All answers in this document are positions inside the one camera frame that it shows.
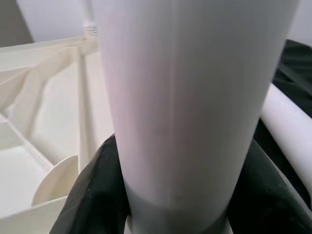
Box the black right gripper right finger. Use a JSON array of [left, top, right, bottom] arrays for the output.
[[228, 140, 312, 234]]

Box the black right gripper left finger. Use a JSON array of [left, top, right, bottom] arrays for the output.
[[50, 133, 131, 234]]

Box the white plastic table leg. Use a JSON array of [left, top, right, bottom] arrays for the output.
[[259, 84, 312, 169], [91, 0, 297, 234], [82, 0, 98, 37]]

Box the cream plastic children's tabletop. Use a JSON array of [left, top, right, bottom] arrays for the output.
[[0, 34, 117, 234]]

